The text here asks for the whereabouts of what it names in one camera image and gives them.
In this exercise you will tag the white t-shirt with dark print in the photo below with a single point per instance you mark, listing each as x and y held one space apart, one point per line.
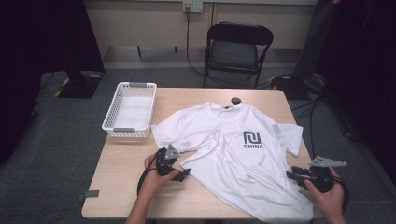
236 155

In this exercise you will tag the grey tape strip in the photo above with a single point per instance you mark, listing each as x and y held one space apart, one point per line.
91 193

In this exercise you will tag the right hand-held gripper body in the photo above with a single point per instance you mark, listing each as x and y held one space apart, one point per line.
322 177

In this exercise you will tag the small black round disc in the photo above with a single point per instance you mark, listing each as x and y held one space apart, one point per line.
235 100

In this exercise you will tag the white plastic basket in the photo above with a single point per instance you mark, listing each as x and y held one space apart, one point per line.
132 112

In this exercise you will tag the black folding chair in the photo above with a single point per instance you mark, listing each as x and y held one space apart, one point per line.
236 53

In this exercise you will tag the white wall socket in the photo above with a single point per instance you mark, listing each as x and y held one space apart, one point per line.
192 6

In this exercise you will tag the black stand base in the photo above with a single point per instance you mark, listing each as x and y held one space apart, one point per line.
79 84

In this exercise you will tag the person's right hand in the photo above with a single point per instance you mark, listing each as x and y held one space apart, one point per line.
327 200

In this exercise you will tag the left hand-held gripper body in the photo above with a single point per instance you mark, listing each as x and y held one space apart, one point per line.
164 163

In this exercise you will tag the dark curtain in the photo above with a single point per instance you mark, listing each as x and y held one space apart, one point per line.
361 77
37 62

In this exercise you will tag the grey stand column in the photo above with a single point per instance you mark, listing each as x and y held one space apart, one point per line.
311 43

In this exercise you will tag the person's left hand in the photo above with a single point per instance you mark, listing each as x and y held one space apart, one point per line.
155 183

